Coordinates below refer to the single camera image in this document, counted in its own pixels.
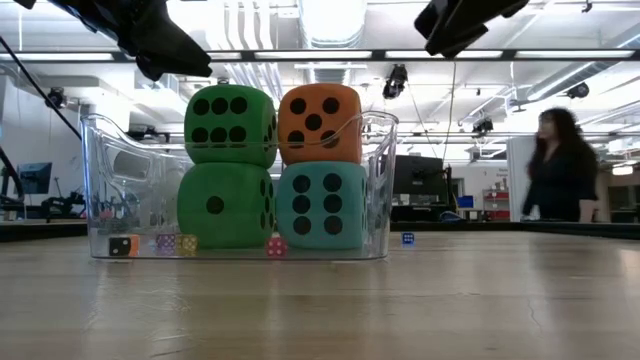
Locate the large orange foam die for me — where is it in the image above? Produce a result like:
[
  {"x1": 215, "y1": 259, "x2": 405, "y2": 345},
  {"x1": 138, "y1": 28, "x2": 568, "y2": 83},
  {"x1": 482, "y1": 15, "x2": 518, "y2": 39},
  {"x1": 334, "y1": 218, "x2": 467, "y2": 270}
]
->
[{"x1": 277, "y1": 82, "x2": 364, "y2": 166}]

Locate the black table frame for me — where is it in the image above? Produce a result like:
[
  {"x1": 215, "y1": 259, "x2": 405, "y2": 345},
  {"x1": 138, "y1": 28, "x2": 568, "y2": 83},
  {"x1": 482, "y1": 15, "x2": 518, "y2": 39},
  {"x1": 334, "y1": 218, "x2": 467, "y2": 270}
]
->
[{"x1": 0, "y1": 218, "x2": 640, "y2": 245}]

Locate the small yellow translucent die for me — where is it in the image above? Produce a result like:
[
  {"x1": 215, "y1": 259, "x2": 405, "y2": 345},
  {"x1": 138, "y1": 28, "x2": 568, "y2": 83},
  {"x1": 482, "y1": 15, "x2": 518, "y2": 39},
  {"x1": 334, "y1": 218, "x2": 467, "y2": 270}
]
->
[{"x1": 175, "y1": 233, "x2": 199, "y2": 256}]

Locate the shelf with red bins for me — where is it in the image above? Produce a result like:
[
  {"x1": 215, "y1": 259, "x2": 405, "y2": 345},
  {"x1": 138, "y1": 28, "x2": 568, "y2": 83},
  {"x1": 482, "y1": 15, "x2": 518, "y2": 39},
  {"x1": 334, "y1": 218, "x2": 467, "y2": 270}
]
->
[{"x1": 481, "y1": 188, "x2": 512, "y2": 222}]

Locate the small red translucent die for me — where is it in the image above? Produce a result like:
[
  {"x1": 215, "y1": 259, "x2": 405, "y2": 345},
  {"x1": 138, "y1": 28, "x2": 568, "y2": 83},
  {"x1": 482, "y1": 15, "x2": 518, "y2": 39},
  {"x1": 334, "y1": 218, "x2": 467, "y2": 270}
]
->
[{"x1": 265, "y1": 236, "x2": 289, "y2": 259}]

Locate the silver ventilation duct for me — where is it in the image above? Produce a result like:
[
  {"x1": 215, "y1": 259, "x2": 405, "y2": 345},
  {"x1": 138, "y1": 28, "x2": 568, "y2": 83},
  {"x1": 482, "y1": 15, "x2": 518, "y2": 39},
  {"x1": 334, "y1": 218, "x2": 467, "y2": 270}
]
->
[{"x1": 298, "y1": 0, "x2": 367, "y2": 84}]

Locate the person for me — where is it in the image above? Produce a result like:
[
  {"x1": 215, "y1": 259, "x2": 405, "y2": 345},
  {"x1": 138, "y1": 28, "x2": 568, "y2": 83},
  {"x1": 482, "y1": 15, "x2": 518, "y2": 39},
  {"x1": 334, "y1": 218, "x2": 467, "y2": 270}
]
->
[{"x1": 521, "y1": 106, "x2": 600, "y2": 224}]

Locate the large cyan foam die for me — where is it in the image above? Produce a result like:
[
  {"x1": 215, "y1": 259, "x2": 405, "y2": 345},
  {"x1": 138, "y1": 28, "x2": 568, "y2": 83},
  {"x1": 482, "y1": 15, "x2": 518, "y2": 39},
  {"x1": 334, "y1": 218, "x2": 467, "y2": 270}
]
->
[{"x1": 275, "y1": 160, "x2": 370, "y2": 251}]

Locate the black overhead frame beam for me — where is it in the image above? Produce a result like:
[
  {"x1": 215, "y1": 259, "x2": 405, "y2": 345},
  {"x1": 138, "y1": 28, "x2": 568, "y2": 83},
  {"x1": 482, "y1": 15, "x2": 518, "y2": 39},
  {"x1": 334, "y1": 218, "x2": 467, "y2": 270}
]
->
[{"x1": 0, "y1": 48, "x2": 640, "y2": 63}]

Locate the small purple translucent die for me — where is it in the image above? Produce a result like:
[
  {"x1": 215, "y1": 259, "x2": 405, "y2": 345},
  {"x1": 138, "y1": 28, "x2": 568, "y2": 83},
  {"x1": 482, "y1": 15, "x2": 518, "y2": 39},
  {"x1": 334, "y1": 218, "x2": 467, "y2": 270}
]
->
[{"x1": 155, "y1": 232, "x2": 178, "y2": 256}]

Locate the white led light bar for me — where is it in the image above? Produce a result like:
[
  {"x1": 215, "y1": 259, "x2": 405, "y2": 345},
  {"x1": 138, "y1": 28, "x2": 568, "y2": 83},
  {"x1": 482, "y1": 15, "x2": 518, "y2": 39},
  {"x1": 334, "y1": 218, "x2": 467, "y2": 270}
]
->
[
  {"x1": 0, "y1": 51, "x2": 116, "y2": 62},
  {"x1": 514, "y1": 49, "x2": 622, "y2": 60},
  {"x1": 253, "y1": 49, "x2": 374, "y2": 61},
  {"x1": 384, "y1": 49, "x2": 504, "y2": 60}
]

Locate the clear plastic bin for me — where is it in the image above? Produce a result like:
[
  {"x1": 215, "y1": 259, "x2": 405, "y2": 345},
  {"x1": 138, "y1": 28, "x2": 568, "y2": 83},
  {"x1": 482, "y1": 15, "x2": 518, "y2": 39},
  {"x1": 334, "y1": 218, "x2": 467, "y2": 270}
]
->
[{"x1": 79, "y1": 110, "x2": 400, "y2": 261}]

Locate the black ceiling spotlight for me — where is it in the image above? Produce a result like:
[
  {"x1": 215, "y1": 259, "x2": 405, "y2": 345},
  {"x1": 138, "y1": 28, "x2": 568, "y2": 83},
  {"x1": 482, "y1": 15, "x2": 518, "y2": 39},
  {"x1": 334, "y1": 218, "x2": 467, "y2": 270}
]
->
[
  {"x1": 566, "y1": 81, "x2": 591, "y2": 100},
  {"x1": 471, "y1": 117, "x2": 496, "y2": 136},
  {"x1": 381, "y1": 63, "x2": 409, "y2": 101},
  {"x1": 45, "y1": 86, "x2": 67, "y2": 110}
]

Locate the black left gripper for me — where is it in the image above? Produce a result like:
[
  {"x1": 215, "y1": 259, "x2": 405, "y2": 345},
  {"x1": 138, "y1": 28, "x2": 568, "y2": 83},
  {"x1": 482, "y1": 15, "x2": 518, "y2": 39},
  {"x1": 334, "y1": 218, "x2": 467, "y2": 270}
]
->
[{"x1": 49, "y1": 0, "x2": 214, "y2": 82}]

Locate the small black die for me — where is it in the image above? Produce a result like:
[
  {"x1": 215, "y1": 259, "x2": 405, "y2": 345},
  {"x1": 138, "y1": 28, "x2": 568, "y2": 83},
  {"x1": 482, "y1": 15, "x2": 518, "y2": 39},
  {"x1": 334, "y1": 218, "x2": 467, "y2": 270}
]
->
[{"x1": 108, "y1": 235, "x2": 133, "y2": 258}]

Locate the thin black diagonal cable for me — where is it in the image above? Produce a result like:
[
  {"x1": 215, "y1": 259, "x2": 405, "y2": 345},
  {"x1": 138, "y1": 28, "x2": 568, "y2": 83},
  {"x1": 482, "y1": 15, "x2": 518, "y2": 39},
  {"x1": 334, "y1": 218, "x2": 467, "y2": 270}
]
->
[{"x1": 0, "y1": 35, "x2": 84, "y2": 141}]

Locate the large green foam die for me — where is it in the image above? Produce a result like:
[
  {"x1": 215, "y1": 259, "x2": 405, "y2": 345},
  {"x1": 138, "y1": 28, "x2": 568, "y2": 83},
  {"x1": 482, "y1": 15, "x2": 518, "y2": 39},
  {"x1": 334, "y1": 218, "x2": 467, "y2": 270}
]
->
[
  {"x1": 183, "y1": 83, "x2": 279, "y2": 170},
  {"x1": 176, "y1": 161, "x2": 277, "y2": 250}
]

